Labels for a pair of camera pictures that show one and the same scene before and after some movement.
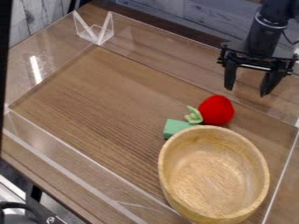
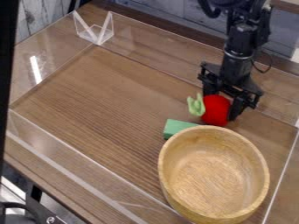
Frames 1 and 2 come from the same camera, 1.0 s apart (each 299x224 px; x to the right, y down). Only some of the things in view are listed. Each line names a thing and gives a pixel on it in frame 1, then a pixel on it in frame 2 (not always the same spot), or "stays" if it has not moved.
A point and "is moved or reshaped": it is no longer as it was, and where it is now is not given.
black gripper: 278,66 -> 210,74
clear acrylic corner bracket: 95,33 stays
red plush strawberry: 215,111 is moved or reshaped
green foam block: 173,126 stays
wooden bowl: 213,172 stays
